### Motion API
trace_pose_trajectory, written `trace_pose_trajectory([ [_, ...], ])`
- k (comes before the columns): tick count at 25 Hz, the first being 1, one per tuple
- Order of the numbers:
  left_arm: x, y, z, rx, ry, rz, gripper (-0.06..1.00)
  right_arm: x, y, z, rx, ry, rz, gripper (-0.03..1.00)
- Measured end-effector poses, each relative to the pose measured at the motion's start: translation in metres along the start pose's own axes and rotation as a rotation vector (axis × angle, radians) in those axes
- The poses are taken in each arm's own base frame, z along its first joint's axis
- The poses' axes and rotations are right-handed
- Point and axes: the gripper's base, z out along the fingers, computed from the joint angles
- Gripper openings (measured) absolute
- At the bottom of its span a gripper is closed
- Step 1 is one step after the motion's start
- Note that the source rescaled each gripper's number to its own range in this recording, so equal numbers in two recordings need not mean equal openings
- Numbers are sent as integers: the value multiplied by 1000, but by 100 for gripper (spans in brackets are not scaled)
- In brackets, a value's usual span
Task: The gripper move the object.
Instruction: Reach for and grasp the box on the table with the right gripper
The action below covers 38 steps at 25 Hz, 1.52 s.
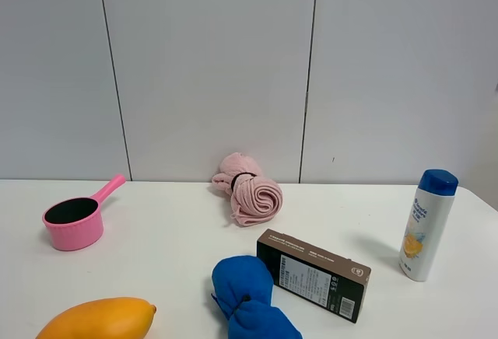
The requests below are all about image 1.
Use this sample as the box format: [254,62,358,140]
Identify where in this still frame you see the pink toy saucepan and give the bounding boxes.
[42,174,127,251]

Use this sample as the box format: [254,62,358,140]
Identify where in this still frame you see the tied blue cloth bundle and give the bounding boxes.
[212,255,302,339]

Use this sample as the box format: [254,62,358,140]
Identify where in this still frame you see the rolled pink towel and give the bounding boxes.
[212,152,283,227]

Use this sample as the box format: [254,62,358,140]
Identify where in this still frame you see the dark brown cardboard box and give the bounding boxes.
[256,229,371,323]

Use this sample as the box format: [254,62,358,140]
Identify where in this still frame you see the yellow mango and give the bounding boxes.
[37,297,156,339]

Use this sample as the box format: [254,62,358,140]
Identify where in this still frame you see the white blue-capped shampoo bottle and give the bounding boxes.
[399,169,458,281]

